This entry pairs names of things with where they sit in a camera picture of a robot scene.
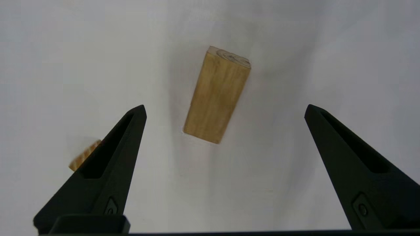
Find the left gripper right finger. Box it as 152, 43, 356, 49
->
304, 104, 420, 230

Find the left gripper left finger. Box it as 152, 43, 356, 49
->
33, 105, 147, 234

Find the arched wooden building block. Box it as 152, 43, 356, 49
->
183, 46, 252, 145

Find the triangular wooden building block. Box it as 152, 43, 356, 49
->
69, 139, 102, 172

